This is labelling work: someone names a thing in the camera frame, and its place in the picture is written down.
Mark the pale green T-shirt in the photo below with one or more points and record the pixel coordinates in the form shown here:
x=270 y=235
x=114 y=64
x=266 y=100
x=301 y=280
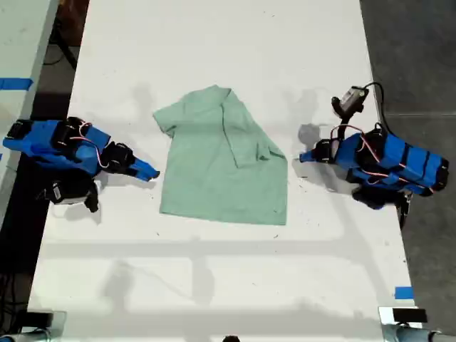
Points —
x=221 y=178

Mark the black grey camera box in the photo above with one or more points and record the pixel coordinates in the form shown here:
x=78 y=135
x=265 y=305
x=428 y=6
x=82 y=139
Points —
x=351 y=98

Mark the long blue tape strip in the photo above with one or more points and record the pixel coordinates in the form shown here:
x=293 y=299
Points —
x=16 y=83

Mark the white side table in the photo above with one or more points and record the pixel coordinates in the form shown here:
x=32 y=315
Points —
x=18 y=53

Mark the short blue tape strip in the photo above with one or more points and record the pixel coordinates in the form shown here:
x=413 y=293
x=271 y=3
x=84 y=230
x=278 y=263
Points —
x=404 y=293

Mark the small black box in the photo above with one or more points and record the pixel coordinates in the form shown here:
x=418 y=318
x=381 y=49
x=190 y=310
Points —
x=39 y=318
x=409 y=315

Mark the black round knob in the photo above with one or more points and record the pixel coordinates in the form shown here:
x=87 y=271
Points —
x=231 y=338

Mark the black white camera box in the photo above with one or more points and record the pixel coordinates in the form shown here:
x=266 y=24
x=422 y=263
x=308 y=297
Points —
x=66 y=192

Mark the black stand leg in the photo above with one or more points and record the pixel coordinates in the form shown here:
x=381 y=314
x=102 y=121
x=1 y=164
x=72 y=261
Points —
x=66 y=48

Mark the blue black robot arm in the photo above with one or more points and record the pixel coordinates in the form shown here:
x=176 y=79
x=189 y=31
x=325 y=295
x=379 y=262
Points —
x=399 y=164
x=46 y=146

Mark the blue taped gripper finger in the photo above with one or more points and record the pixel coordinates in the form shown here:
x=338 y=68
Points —
x=140 y=176
x=309 y=160
x=144 y=167
x=309 y=154

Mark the grey metal pole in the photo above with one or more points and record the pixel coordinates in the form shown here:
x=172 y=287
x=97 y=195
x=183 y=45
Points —
x=413 y=335
x=25 y=336

